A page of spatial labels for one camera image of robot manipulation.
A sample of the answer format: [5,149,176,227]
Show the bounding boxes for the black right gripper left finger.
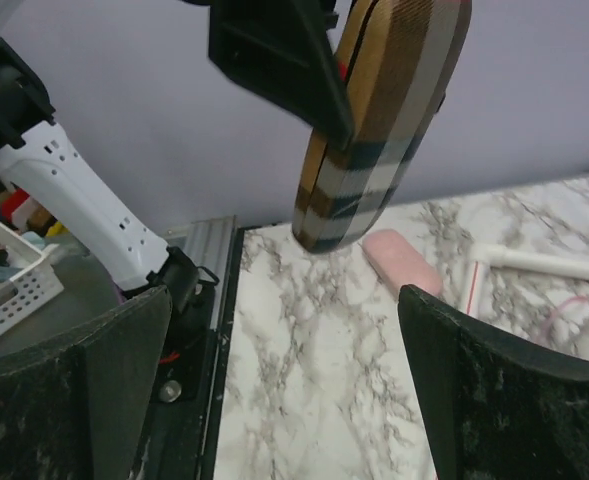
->
[0,288,172,479]

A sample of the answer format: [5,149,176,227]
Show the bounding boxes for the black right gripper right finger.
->
[398,285,589,479]

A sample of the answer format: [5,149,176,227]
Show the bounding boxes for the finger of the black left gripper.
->
[208,0,354,149]

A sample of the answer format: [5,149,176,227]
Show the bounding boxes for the plaid glasses case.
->
[292,1,472,254]

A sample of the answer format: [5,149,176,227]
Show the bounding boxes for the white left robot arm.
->
[0,1,355,302]

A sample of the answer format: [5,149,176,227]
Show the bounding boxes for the pink sunglasses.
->
[538,295,589,346]

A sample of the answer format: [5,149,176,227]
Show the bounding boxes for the white perforated plastic basket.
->
[0,222,64,337]

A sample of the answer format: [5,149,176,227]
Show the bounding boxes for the white PVC pipe rack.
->
[458,243,589,317]

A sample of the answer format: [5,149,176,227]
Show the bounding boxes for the pink glasses case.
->
[362,229,443,299]

